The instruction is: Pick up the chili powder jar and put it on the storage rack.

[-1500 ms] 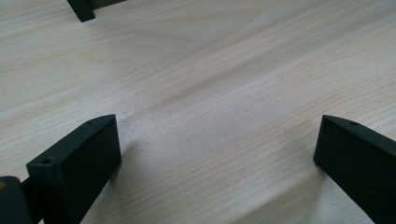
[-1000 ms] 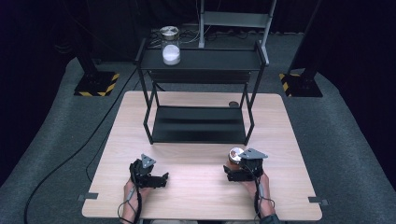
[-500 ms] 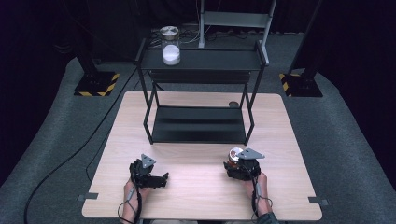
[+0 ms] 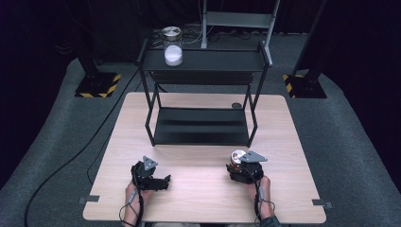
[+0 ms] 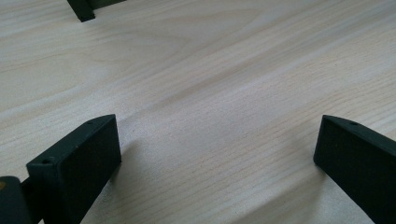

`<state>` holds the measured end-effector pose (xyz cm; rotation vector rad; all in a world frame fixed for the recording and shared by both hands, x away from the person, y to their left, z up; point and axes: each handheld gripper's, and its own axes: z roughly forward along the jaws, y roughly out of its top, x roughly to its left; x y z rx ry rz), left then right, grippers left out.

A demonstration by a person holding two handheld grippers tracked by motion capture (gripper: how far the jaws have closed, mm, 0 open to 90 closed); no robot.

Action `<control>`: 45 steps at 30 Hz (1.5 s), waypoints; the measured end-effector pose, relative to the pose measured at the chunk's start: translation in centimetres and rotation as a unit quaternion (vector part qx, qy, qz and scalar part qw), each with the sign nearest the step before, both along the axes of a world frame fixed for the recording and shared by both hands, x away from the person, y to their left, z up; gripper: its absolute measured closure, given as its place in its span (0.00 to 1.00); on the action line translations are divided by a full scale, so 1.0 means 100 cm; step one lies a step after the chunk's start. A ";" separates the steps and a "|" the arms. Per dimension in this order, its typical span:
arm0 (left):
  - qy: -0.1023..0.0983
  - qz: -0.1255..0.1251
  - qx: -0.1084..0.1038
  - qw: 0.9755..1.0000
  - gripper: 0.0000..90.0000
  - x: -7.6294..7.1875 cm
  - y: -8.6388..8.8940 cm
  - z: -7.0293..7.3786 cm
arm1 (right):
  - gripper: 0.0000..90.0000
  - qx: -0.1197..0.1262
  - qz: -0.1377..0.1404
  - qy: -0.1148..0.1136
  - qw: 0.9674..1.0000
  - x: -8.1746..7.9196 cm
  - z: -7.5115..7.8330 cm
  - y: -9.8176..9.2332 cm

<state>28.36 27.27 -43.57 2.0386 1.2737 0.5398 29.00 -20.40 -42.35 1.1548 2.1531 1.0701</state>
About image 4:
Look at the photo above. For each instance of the grey table edge bracket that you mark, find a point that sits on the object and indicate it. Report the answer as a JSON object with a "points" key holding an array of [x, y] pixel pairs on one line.
{"points": [[90, 199], [321, 203]]}

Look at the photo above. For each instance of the person's left hand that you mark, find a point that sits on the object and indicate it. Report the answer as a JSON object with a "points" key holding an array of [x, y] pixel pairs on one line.
{"points": [[142, 198]]}

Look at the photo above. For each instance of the glass jar with orange contents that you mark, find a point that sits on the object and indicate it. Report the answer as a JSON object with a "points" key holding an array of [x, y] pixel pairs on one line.
{"points": [[236, 157]]}

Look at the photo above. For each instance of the glass jar with white powder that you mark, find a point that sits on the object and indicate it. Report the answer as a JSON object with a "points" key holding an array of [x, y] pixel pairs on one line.
{"points": [[173, 53]]}

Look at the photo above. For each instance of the person's right hand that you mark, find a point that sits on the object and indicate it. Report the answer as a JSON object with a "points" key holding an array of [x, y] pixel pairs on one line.
{"points": [[266, 192]]}

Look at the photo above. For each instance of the grey metal stand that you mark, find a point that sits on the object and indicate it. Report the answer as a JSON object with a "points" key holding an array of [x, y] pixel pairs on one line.
{"points": [[238, 19]]}

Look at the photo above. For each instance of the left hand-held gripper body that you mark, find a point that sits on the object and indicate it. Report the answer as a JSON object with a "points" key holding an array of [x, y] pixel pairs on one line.
{"points": [[149, 164]]}

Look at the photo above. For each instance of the dark round table grommet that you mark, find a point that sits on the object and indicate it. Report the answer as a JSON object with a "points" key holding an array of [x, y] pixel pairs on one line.
{"points": [[236, 105]]}

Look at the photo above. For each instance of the black stand with striped base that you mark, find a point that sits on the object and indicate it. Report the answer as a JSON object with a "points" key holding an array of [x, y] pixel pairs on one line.
{"points": [[97, 85], [304, 86]]}

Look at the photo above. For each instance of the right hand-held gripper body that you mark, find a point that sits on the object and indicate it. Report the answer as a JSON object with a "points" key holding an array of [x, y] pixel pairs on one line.
{"points": [[253, 157]]}

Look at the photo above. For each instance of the black metal shelf rack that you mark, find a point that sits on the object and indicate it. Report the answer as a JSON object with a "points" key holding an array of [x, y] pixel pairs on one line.
{"points": [[201, 126]]}

